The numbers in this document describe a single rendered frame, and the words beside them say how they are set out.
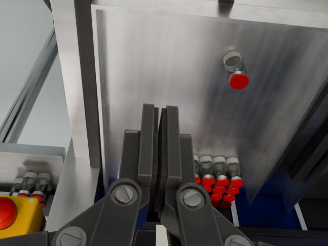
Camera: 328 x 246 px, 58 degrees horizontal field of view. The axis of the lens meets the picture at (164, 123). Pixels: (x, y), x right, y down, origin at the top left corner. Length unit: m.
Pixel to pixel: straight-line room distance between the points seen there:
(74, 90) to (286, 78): 0.27
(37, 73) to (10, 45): 0.61
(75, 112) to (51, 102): 1.26
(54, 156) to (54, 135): 1.36
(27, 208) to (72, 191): 0.07
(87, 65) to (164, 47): 0.09
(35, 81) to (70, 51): 0.55
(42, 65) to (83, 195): 0.58
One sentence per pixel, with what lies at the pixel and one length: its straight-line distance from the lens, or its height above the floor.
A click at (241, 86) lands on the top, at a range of 0.34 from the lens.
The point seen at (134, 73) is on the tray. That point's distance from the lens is 0.37.
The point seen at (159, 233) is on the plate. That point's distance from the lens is 0.44.
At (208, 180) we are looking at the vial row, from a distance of 0.47.
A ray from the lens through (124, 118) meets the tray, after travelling 0.43.
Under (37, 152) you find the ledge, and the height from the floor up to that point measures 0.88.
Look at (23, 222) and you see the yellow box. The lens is 0.46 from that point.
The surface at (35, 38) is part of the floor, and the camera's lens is 1.48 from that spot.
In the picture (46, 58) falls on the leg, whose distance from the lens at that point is 1.00.
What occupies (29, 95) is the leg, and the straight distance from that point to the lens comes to 0.87.
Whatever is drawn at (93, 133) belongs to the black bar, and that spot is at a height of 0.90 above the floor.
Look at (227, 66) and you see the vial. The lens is 0.35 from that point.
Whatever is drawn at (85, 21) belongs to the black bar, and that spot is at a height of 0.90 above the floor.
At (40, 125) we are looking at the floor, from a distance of 1.85.
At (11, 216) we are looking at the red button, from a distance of 0.44.
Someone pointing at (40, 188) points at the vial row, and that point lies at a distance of 0.55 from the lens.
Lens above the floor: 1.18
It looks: 44 degrees down
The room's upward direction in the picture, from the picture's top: 180 degrees clockwise
